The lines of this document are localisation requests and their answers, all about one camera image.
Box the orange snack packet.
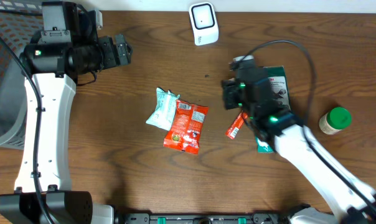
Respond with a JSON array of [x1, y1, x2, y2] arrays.
[[163, 100, 209, 154]]

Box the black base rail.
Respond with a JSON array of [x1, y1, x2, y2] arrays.
[[114, 213, 288, 224]]

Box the grey plastic mesh basket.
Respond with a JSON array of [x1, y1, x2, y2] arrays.
[[0, 0, 43, 150]]

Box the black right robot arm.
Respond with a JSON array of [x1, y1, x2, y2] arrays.
[[222, 78, 376, 223]]

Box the white barcode scanner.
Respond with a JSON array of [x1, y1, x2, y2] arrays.
[[189, 2, 219, 46]]

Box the mint green wipes pack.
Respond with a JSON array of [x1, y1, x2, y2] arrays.
[[146, 88, 180, 131]]

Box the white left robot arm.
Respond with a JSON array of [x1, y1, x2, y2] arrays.
[[0, 30, 133, 223]]

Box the green product pouch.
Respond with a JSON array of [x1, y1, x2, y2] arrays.
[[256, 66, 291, 154]]

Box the red sachet stick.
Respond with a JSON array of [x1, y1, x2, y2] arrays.
[[225, 112, 248, 139]]

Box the green lid spice jar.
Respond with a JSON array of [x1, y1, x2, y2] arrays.
[[319, 107, 352, 135]]

